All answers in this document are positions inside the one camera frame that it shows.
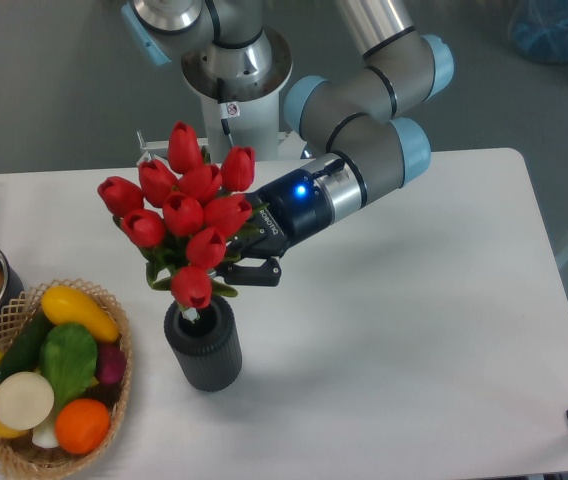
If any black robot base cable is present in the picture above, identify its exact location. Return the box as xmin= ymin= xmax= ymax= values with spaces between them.
xmin=216 ymin=78 xmax=241 ymax=163

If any red tulip bouquet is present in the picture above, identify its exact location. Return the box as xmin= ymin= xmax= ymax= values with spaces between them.
xmin=97 ymin=121 xmax=256 ymax=323

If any purple toy radish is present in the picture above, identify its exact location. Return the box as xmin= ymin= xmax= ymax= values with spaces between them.
xmin=95 ymin=344 xmax=127 ymax=385

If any white green toy leek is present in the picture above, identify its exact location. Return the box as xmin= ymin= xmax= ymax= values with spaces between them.
xmin=31 ymin=412 xmax=59 ymax=449

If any dark green toy cucumber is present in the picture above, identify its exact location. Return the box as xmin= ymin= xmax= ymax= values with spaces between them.
xmin=0 ymin=311 xmax=54 ymax=384

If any orange toy fruit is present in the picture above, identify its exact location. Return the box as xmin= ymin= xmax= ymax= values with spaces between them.
xmin=54 ymin=398 xmax=110 ymax=454

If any yellow toy squash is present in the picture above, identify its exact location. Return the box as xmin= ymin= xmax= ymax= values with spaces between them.
xmin=40 ymin=285 xmax=120 ymax=343

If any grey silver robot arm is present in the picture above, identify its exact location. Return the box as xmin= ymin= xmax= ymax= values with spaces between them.
xmin=122 ymin=1 xmax=454 ymax=286

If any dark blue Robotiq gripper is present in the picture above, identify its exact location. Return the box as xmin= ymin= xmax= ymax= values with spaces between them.
xmin=215 ymin=168 xmax=333 ymax=286

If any blue plastic bag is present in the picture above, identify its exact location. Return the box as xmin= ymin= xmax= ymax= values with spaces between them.
xmin=507 ymin=1 xmax=568 ymax=64

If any dark grey ribbed vase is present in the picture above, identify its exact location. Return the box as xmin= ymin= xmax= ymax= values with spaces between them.
xmin=164 ymin=295 xmax=243 ymax=392

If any green toy lettuce leaf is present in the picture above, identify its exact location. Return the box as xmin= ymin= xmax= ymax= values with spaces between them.
xmin=39 ymin=323 xmax=98 ymax=414

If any white toy onion slice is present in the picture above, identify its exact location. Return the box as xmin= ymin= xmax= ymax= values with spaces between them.
xmin=0 ymin=372 xmax=54 ymax=430

